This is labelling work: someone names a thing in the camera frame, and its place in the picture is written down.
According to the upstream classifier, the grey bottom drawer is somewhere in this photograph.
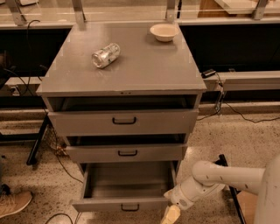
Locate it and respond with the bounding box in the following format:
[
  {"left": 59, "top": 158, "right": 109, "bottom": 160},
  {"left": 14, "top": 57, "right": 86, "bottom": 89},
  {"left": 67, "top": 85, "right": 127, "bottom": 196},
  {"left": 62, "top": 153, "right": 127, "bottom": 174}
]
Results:
[{"left": 73, "top": 161, "right": 176, "bottom": 212}]

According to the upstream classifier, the grey drawer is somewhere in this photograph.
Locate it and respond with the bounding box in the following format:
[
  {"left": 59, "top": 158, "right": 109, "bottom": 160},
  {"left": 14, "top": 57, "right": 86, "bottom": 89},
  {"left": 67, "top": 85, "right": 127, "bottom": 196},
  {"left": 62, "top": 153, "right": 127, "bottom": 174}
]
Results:
[
  {"left": 66, "top": 143, "right": 187, "bottom": 164},
  {"left": 73, "top": 161, "right": 176, "bottom": 212},
  {"left": 49, "top": 109, "right": 198, "bottom": 137}
]

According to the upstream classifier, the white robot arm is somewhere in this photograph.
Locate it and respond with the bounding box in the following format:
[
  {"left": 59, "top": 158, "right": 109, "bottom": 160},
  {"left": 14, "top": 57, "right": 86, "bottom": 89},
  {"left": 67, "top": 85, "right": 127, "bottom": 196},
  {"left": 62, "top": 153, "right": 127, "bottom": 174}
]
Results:
[{"left": 160, "top": 155, "right": 280, "bottom": 224}]

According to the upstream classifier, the grey middle drawer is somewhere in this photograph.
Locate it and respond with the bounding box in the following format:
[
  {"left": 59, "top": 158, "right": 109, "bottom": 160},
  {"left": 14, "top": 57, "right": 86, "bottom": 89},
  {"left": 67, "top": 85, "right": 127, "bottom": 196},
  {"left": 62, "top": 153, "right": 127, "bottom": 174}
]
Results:
[{"left": 66, "top": 143, "right": 187, "bottom": 164}]

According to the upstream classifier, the grey top drawer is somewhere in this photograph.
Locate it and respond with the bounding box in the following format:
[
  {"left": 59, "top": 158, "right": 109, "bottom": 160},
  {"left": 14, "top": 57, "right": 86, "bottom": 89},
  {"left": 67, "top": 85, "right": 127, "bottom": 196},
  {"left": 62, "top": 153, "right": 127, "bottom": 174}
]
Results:
[{"left": 49, "top": 109, "right": 198, "bottom": 137}]

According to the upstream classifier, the grey drawer cabinet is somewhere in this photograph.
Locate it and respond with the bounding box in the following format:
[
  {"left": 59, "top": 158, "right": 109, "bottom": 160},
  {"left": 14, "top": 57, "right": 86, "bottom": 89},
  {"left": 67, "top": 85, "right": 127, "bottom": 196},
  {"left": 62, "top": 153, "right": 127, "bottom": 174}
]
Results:
[{"left": 36, "top": 20, "right": 208, "bottom": 176}]

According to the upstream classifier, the black metal stand leg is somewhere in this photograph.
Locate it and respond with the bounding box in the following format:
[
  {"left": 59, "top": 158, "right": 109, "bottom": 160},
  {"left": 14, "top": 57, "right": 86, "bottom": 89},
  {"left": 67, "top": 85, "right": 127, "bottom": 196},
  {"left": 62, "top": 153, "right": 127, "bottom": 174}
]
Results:
[{"left": 215, "top": 154, "right": 246, "bottom": 224}]

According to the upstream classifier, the cardboard box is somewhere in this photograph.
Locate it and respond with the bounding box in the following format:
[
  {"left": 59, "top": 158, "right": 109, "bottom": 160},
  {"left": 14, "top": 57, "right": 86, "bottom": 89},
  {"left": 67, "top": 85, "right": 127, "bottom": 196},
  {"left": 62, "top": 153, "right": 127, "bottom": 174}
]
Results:
[{"left": 237, "top": 191, "right": 267, "bottom": 224}]

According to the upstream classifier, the black power adapter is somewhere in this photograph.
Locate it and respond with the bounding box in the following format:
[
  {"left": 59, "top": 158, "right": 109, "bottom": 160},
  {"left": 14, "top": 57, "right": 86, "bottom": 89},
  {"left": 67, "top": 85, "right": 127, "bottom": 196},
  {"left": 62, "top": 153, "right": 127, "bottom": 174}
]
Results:
[{"left": 201, "top": 69, "right": 216, "bottom": 79}]

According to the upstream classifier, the black table leg left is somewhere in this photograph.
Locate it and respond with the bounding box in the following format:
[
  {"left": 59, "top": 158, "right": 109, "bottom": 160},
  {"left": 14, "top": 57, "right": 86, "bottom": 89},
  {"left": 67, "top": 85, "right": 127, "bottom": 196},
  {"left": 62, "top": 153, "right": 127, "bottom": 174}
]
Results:
[{"left": 26, "top": 115, "right": 49, "bottom": 165}]

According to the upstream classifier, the tan sneaker shoe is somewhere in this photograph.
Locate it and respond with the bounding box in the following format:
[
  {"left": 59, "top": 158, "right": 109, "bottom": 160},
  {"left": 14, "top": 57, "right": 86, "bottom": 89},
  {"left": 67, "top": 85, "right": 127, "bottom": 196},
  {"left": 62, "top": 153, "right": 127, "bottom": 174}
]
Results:
[{"left": 0, "top": 191, "right": 32, "bottom": 218}]

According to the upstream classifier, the silver soda can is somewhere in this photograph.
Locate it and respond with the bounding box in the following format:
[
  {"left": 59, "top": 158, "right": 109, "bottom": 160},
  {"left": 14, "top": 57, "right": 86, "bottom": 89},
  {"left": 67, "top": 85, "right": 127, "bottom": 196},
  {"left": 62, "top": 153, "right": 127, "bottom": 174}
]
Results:
[{"left": 92, "top": 43, "right": 121, "bottom": 68}]

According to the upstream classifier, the white paper bowl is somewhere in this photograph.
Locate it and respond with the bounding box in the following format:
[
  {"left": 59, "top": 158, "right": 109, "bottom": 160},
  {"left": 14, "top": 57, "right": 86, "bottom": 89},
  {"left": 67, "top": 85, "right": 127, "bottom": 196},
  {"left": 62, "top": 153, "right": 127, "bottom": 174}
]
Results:
[{"left": 150, "top": 24, "right": 179, "bottom": 42}]

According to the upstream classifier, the black floor cable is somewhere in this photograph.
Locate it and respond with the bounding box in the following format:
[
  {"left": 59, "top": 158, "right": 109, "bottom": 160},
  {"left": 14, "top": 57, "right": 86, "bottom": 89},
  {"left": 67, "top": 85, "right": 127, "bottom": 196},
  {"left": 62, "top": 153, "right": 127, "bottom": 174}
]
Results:
[{"left": 44, "top": 212, "right": 82, "bottom": 224}]

